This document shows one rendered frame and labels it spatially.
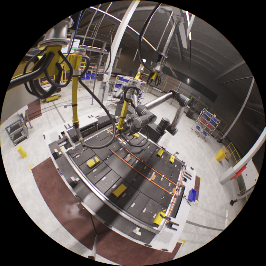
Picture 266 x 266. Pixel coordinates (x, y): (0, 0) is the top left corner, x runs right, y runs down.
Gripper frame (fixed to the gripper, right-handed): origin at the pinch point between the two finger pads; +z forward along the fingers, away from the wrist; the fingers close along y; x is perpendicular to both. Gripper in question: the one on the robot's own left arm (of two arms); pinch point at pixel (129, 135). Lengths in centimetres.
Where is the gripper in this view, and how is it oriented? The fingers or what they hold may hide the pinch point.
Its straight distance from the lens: 117.5
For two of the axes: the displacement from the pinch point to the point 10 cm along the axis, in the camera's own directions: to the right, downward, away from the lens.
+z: -3.6, 4.2, 8.3
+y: 7.7, -3.6, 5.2
